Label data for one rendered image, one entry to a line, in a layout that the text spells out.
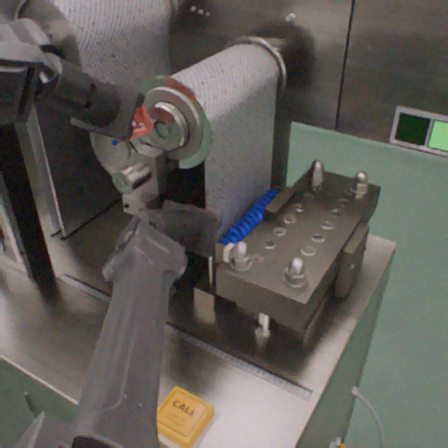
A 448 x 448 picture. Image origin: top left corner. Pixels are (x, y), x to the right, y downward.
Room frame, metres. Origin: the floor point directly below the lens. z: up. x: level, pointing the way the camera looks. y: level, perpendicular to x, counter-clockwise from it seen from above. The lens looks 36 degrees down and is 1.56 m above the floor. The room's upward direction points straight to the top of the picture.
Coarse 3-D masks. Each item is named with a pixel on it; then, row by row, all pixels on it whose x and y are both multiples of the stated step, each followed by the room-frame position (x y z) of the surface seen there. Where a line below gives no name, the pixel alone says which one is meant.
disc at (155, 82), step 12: (144, 84) 0.72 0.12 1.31; (156, 84) 0.70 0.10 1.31; (168, 84) 0.69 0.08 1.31; (180, 84) 0.68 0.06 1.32; (192, 96) 0.67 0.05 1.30; (204, 108) 0.66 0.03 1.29; (204, 120) 0.66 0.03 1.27; (204, 132) 0.66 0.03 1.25; (204, 144) 0.66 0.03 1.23; (192, 156) 0.67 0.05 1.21; (204, 156) 0.66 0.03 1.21
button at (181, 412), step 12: (168, 396) 0.44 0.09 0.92; (180, 396) 0.44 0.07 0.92; (192, 396) 0.44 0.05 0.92; (168, 408) 0.42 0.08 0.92; (180, 408) 0.42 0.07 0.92; (192, 408) 0.42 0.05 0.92; (204, 408) 0.42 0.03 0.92; (168, 420) 0.40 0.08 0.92; (180, 420) 0.40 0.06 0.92; (192, 420) 0.40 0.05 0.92; (204, 420) 0.40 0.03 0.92; (168, 432) 0.38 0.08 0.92; (180, 432) 0.38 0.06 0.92; (192, 432) 0.38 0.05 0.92; (180, 444) 0.37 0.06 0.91; (192, 444) 0.37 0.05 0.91
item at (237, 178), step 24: (264, 120) 0.83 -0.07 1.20; (240, 144) 0.75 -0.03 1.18; (264, 144) 0.84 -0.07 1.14; (216, 168) 0.69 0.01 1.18; (240, 168) 0.76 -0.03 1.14; (264, 168) 0.84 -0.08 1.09; (216, 192) 0.69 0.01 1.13; (240, 192) 0.76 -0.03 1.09; (264, 192) 0.84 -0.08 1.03; (240, 216) 0.76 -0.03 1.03; (216, 240) 0.68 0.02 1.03
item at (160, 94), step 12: (276, 72) 0.88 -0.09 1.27; (156, 96) 0.70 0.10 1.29; (168, 96) 0.69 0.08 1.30; (180, 96) 0.68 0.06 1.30; (180, 108) 0.68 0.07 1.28; (192, 108) 0.67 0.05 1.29; (192, 120) 0.67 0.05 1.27; (192, 132) 0.67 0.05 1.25; (192, 144) 0.67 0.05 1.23; (168, 156) 0.69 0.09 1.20; (180, 156) 0.68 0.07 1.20
